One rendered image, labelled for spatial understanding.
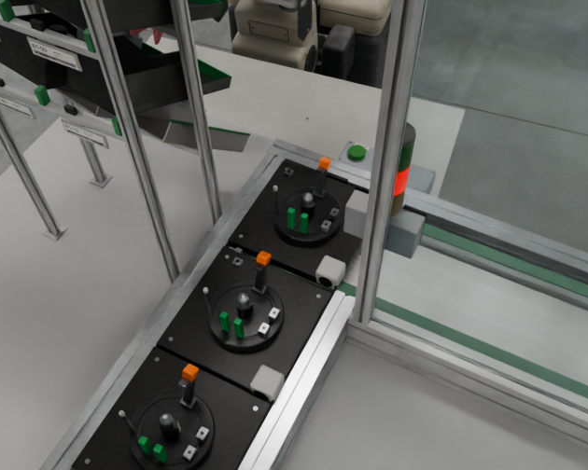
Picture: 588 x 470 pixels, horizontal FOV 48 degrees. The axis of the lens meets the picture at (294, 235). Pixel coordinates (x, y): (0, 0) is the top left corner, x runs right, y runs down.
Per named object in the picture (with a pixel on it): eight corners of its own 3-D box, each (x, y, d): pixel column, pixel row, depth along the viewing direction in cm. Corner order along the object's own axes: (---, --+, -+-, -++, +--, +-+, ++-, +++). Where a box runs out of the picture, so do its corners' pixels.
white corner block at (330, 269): (324, 265, 131) (325, 254, 127) (345, 273, 129) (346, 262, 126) (314, 283, 128) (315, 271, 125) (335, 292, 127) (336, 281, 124)
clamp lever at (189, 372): (186, 393, 111) (189, 362, 106) (196, 399, 110) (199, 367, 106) (174, 407, 108) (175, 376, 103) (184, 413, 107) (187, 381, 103)
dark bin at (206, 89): (179, 62, 131) (185, 25, 127) (230, 88, 126) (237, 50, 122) (63, 86, 110) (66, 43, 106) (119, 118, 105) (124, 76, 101)
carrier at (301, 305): (224, 251, 133) (217, 213, 123) (332, 297, 126) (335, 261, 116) (157, 349, 121) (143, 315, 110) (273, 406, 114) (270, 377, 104)
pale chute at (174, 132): (197, 127, 148) (204, 108, 147) (243, 152, 143) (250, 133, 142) (112, 112, 123) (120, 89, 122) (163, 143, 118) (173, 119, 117)
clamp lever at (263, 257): (257, 282, 123) (261, 249, 119) (266, 286, 123) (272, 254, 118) (247, 292, 120) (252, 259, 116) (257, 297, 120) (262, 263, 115)
